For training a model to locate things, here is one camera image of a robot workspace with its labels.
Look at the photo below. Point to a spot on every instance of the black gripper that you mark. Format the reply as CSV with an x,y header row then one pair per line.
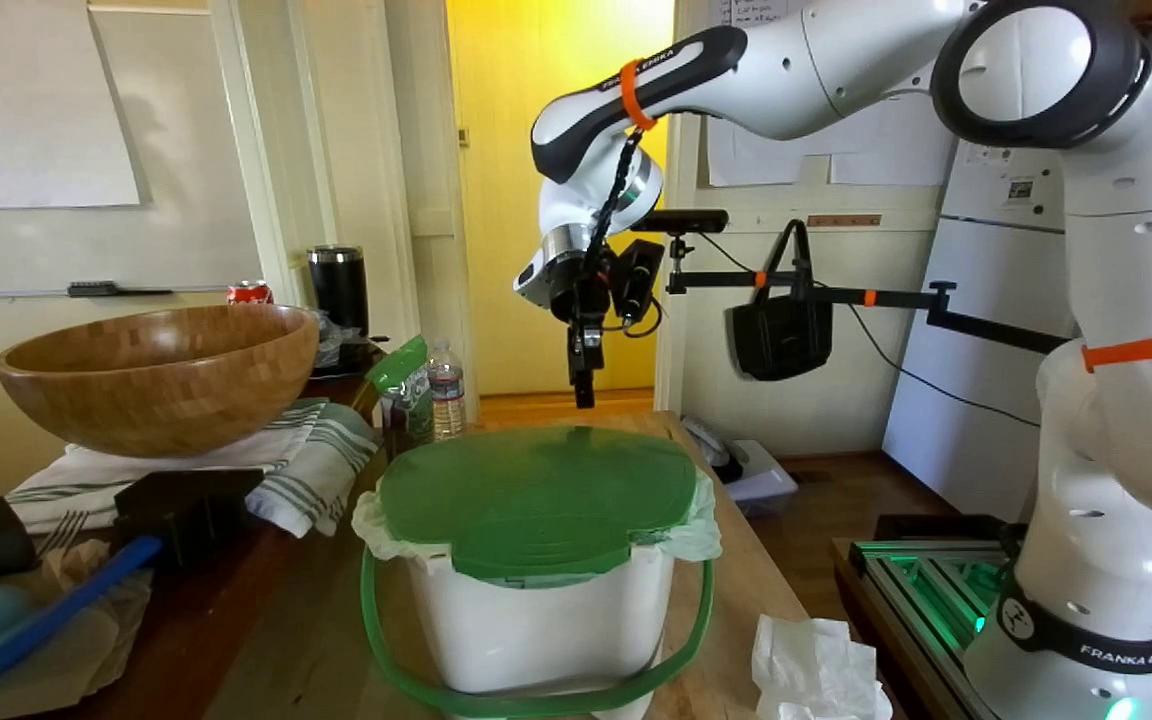
x,y
588,310

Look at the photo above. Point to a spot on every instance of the green bin lid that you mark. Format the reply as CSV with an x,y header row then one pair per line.
x,y
547,449

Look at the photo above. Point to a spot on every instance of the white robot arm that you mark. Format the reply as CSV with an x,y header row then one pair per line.
x,y
1070,637

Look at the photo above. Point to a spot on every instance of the white compost bin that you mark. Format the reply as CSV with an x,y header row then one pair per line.
x,y
542,625

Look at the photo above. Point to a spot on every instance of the clear water bottle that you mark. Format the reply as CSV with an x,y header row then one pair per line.
x,y
444,381

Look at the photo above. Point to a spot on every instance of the green food package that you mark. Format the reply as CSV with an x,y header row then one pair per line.
x,y
398,392

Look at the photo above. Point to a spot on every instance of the black hanging bag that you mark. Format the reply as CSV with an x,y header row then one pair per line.
x,y
779,337

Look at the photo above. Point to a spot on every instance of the black travel mug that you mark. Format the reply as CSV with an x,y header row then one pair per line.
x,y
337,284

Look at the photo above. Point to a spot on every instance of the striped dish towel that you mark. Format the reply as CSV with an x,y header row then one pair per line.
x,y
304,463

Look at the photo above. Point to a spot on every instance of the red soda can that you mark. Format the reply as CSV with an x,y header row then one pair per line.
x,y
249,292

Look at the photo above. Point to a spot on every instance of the white refrigerator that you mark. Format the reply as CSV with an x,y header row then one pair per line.
x,y
966,414

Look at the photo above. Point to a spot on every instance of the crumpled white paper towel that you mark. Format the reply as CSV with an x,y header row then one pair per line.
x,y
813,671

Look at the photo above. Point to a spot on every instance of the large wooden bowl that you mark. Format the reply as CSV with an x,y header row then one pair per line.
x,y
168,381

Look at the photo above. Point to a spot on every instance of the black box on table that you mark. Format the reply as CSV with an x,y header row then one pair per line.
x,y
188,515

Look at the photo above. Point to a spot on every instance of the black marker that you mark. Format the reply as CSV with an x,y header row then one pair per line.
x,y
110,290

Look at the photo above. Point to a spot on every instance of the black stereo camera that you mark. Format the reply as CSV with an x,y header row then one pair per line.
x,y
681,222

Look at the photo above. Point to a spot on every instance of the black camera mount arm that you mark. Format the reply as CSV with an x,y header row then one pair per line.
x,y
930,302

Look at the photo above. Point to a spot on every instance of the paper sheet on wall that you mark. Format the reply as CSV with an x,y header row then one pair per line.
x,y
878,149

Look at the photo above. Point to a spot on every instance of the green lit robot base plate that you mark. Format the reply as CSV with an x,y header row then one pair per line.
x,y
939,588

